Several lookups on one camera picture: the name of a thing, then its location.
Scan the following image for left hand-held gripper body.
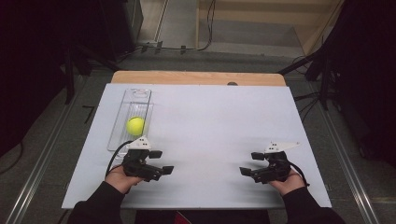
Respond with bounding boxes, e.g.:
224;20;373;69
121;135;163;183

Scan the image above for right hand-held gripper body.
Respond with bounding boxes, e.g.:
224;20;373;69
251;141;302;185

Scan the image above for yellow tennis ball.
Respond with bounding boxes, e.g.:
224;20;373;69
125;116;147;137

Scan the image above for clear plastic tray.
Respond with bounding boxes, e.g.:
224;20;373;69
106;88;155;154

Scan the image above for person's right hand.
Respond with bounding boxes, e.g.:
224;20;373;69
268;169;306;197

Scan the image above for person's left hand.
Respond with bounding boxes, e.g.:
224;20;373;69
105;165;144;195

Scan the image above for white board sheet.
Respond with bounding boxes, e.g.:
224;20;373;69
61;82;332;210

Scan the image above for person's dark clothing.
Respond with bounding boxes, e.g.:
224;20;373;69
134;209;271;224

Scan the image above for wooden table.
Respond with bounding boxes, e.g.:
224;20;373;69
110;70;288;88

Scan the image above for black metal stand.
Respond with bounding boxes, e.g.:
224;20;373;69
277;50;332;111
62;43;122;105

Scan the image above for wooden step platform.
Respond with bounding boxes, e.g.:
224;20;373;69
195;0;345;58

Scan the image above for black curtain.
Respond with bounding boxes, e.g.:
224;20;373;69
306;0;396;169
0;0;145;158

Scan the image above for left hand-held gripper cable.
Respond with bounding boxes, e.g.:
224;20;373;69
105;140;135;178

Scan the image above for hand-held gripper cable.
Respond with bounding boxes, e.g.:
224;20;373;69
105;140;135;178
288;161;311;189

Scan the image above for right hand-held gripper cable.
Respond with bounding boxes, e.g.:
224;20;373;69
288;161;311;189

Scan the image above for black floor cables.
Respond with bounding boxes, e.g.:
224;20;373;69
292;90;323;123

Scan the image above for metal floor rail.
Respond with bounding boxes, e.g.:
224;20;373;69
5;73;90;224
307;81;381;224

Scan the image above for black floor cable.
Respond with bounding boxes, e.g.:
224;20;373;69
0;141;25;175

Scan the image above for black hanging cable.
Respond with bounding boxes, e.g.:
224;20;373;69
118;0;218;63

